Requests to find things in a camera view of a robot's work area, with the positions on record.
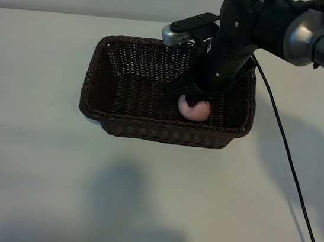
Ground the black right camera bracket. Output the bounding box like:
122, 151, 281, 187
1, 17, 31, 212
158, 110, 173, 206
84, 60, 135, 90
168, 7, 222, 46

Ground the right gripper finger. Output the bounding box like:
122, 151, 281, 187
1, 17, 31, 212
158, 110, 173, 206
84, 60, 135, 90
162, 74, 203, 102
182, 90, 213, 110

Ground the smooth black hanging cable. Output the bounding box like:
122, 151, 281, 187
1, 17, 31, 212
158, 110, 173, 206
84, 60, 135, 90
224, 53, 324, 242

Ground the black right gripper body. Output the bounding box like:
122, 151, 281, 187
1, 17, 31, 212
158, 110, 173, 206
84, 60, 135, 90
188, 27, 262, 101

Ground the dark brown woven basket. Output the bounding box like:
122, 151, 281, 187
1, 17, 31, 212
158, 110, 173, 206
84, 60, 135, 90
75, 30, 263, 154

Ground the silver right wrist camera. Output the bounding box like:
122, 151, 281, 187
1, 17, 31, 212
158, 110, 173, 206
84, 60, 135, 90
159, 21, 200, 50

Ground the pink peach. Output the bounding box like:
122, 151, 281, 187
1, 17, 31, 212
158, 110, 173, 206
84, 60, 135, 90
175, 93, 213, 124

